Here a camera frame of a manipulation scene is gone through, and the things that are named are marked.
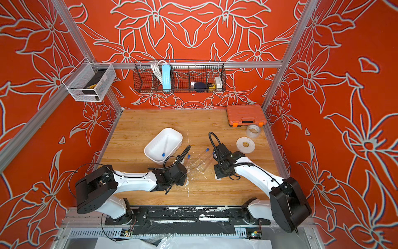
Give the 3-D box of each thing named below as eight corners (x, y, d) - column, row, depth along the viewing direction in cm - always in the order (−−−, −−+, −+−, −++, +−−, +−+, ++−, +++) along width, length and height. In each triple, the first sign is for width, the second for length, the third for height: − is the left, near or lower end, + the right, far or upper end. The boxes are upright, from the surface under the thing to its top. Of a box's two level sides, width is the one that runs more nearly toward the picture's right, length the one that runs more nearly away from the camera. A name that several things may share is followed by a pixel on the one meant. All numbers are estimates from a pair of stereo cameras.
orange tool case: (228, 127, 110) (229, 122, 107) (225, 108, 123) (226, 103, 119) (266, 127, 110) (268, 122, 106) (259, 108, 123) (261, 103, 119)
